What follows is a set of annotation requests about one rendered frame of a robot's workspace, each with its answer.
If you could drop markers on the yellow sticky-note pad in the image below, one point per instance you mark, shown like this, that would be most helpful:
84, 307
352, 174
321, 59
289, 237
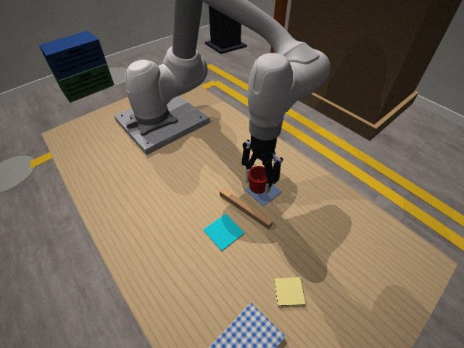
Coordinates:
289, 291

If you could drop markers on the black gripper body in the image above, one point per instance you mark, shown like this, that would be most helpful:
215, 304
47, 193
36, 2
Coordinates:
263, 147

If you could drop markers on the dark red cup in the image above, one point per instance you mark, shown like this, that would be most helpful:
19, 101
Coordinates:
258, 172

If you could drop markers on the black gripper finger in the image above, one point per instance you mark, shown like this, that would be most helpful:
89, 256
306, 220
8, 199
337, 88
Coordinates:
245, 158
272, 172

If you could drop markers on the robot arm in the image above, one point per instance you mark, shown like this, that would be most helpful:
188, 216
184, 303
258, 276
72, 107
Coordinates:
275, 82

